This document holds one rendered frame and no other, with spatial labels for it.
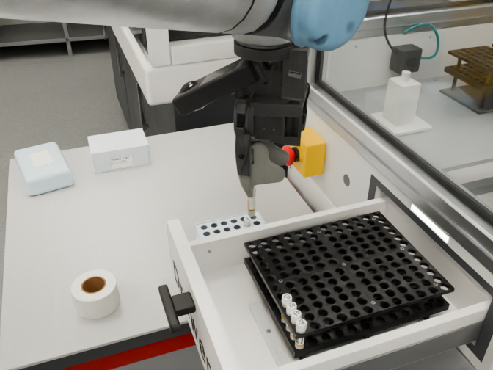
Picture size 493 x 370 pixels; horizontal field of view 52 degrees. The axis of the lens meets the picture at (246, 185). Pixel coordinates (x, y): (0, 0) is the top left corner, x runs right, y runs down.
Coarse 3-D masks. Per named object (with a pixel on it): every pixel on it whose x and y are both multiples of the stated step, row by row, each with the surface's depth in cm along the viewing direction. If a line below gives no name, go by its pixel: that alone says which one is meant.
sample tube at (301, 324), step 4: (300, 320) 58; (304, 320) 58; (296, 324) 58; (300, 324) 58; (304, 324) 58; (296, 328) 58; (300, 328) 58; (304, 328) 58; (300, 332) 58; (304, 332) 59; (296, 340) 59; (300, 340) 59; (296, 344) 60; (300, 344) 59; (296, 348) 60; (300, 348) 60
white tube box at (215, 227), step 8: (232, 216) 94; (240, 216) 94; (248, 216) 94; (256, 216) 94; (200, 224) 92; (208, 224) 92; (216, 224) 92; (224, 224) 93; (232, 224) 92; (240, 224) 92; (256, 224) 94; (200, 232) 90; (208, 232) 91; (216, 232) 91; (224, 232) 90
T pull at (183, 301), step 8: (160, 288) 63; (168, 288) 63; (160, 296) 63; (168, 296) 62; (176, 296) 62; (184, 296) 62; (168, 304) 60; (176, 304) 61; (184, 304) 61; (192, 304) 61; (168, 312) 59; (176, 312) 60; (184, 312) 60; (192, 312) 61; (168, 320) 59; (176, 320) 58; (176, 328) 58
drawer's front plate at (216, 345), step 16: (176, 224) 71; (176, 240) 68; (176, 256) 69; (192, 256) 65; (176, 272) 72; (192, 272) 63; (192, 288) 61; (208, 304) 58; (192, 320) 66; (208, 320) 56; (208, 336) 56; (224, 336) 54; (208, 352) 58; (224, 352) 53; (208, 368) 60; (224, 368) 51; (240, 368) 51
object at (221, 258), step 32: (288, 224) 76; (320, 224) 79; (416, 224) 76; (224, 256) 75; (448, 256) 70; (224, 288) 73; (256, 288) 73; (480, 288) 65; (224, 320) 68; (416, 320) 68; (448, 320) 61; (480, 320) 63; (256, 352) 64; (288, 352) 64; (320, 352) 64; (352, 352) 57; (384, 352) 59; (416, 352) 61
